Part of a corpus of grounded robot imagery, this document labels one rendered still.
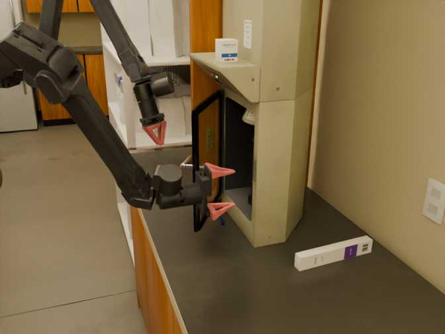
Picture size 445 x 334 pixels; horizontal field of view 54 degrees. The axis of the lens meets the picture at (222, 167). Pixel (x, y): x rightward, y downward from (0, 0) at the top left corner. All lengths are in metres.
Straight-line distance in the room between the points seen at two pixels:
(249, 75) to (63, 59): 0.50
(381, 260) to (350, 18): 0.81
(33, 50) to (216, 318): 0.74
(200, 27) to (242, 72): 0.38
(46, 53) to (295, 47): 0.65
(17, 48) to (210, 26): 0.79
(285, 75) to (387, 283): 0.65
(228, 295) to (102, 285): 1.76
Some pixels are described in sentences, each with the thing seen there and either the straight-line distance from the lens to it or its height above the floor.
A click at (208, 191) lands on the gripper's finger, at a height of 1.22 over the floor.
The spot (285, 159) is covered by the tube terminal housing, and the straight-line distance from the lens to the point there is 1.33.
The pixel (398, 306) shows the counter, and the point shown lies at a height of 0.94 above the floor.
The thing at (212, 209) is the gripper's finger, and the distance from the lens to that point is 1.18.
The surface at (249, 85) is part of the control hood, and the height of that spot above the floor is 1.46.
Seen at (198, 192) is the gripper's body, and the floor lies 1.22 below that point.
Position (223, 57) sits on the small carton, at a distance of 1.28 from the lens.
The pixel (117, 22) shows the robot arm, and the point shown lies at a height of 1.60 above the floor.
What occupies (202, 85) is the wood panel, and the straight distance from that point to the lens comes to 1.57.
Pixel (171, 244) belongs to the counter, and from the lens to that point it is 1.44.
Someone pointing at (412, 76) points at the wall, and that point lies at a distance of 1.39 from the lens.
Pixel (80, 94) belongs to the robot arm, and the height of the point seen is 1.50.
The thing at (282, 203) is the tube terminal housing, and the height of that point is 1.08.
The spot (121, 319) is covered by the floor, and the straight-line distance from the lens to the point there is 2.65.
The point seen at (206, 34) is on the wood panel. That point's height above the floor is 1.56.
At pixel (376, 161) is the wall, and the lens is 1.53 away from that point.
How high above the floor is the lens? 1.70
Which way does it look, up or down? 22 degrees down
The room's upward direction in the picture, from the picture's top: straight up
